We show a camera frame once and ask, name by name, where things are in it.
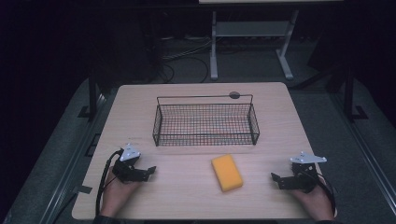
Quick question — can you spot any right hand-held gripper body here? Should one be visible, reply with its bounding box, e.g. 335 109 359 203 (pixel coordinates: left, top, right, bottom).
277 151 328 194

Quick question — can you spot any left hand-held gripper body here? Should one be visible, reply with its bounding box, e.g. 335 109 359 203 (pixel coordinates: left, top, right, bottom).
112 143 150 184

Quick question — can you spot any yellow sponge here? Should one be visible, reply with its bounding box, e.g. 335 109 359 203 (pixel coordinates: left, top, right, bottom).
211 154 245 193

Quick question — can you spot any black wire basket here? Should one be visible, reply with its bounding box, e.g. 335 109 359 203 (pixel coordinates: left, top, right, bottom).
151 93 261 147

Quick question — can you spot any grey metal stand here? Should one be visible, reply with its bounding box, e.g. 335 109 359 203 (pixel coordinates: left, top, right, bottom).
209 9 300 82

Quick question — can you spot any black cable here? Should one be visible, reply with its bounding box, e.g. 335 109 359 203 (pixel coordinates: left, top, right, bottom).
94 148 125 217
306 171 337 217

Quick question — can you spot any black metal post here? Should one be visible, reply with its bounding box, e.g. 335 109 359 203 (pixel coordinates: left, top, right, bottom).
78 69 102 120
342 66 369 123

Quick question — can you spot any bundle of floor cables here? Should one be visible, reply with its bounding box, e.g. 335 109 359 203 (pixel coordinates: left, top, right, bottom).
155 35 219 84

